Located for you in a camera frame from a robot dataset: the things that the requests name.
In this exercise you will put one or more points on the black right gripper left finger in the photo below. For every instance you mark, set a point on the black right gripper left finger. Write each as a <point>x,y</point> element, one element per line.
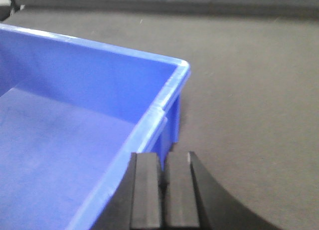
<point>136,203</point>

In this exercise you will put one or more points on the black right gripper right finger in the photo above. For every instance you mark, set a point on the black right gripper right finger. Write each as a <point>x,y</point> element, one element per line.
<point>194,200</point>

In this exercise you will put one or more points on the large blue plastic bin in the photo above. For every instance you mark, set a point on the large blue plastic bin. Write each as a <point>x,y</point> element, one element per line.
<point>72,111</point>

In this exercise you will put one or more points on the dark conveyor belt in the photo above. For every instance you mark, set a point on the dark conveyor belt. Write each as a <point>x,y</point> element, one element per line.
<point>250,110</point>

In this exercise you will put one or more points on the dark conveyor side rail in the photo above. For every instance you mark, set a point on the dark conveyor side rail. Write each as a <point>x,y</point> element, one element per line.
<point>308,9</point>

